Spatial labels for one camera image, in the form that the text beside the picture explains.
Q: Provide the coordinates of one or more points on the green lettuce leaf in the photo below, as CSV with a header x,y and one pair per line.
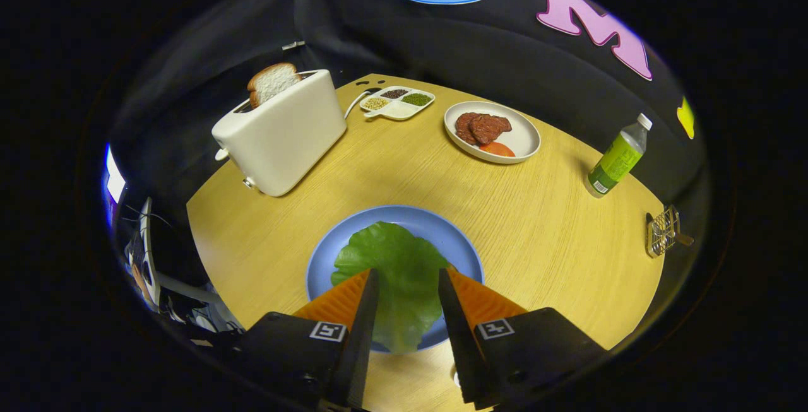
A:
x,y
404,273

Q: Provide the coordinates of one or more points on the white bread slice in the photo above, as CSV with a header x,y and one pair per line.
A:
x,y
274,82

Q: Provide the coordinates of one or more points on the white toaster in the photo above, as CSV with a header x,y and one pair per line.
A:
x,y
284,141

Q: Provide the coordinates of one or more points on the white compartment dish with grains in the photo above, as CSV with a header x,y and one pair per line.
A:
x,y
398,109

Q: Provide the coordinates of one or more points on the brown meat patty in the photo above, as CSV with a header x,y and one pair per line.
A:
x,y
491,127
464,128

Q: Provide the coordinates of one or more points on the tomato slice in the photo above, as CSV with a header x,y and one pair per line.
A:
x,y
499,149

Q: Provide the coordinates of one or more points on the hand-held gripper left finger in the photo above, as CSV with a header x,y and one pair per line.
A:
x,y
363,336

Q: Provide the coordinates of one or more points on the blue round plate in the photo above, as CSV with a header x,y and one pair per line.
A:
x,y
328,260

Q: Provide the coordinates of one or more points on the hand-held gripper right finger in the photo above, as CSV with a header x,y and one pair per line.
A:
x,y
461,342

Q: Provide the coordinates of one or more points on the green label plastic bottle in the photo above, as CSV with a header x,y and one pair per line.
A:
x,y
618,159

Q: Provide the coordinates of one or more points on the wooden utensil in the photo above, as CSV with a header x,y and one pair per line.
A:
x,y
685,240

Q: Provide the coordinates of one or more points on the white round plate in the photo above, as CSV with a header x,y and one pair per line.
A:
x,y
521,137

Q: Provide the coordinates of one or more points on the silver metal clip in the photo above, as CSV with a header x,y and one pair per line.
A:
x,y
293,45

